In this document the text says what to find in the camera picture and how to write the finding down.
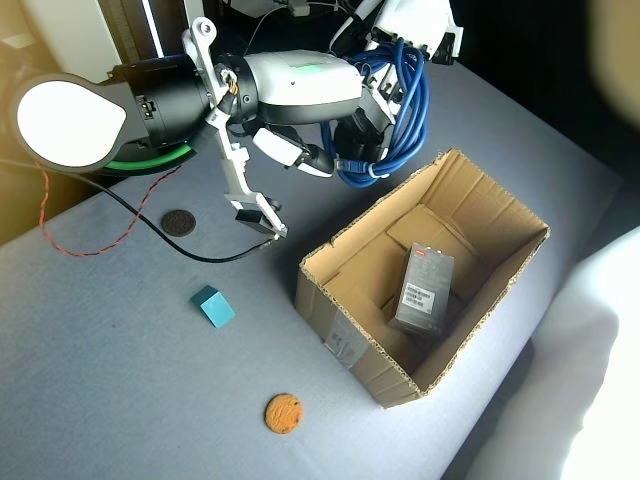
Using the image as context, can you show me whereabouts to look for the blue cable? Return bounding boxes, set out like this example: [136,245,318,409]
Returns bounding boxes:
[319,37,432,190]

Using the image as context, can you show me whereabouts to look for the dark chocolate cookie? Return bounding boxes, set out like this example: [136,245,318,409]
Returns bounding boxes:
[160,208,197,236]

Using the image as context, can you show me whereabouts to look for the white cabinet with light strip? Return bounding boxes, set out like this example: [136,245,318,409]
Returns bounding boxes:
[47,0,209,76]

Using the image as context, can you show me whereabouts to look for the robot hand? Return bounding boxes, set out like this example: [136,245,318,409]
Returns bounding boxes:
[366,0,465,67]
[242,49,402,177]

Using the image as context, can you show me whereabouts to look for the red black twisted wire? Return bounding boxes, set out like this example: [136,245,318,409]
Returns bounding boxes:
[34,162,184,257]

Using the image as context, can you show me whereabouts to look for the blurred tan object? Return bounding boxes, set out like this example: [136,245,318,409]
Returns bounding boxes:
[587,0,640,136]

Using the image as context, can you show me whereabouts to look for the black backdrop curtain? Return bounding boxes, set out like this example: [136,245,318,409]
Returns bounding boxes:
[449,0,640,181]

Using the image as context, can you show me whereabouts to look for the brown cardboard box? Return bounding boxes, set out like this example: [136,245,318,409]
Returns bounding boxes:
[293,147,551,410]

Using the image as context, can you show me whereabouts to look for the teal block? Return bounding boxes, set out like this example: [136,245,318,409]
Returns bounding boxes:
[189,284,236,330]

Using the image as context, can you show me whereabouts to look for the orange cookie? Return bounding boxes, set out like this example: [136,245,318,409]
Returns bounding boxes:
[263,393,305,435]

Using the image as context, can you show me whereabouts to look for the blurred white rounded cover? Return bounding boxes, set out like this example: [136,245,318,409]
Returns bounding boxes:
[464,234,640,480]

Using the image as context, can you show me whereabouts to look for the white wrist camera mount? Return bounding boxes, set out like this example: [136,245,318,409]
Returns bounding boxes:
[180,17,290,240]

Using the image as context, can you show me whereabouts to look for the grey packaged box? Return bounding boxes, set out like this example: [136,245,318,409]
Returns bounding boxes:
[387,242,456,339]

